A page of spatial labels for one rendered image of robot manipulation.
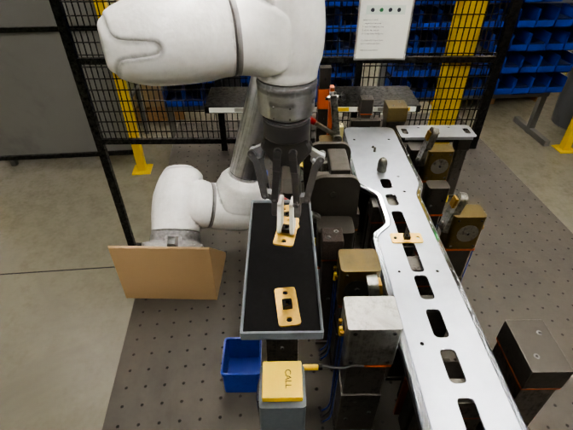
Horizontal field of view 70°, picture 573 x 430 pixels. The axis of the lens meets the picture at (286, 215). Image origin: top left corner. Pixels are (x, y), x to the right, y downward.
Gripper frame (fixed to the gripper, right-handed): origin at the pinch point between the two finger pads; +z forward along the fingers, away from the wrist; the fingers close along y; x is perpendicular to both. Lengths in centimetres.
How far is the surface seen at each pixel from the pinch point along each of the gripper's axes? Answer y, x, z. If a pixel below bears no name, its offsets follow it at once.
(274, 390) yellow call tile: 3.2, -28.7, 9.8
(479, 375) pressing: 39.6, -10.5, 25.8
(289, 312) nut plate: 3.1, -14.7, 9.5
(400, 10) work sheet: 25, 130, -9
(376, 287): 18.7, -0.2, 16.2
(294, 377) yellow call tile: 5.8, -26.2, 9.8
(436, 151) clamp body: 39, 69, 21
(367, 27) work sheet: 12, 128, -2
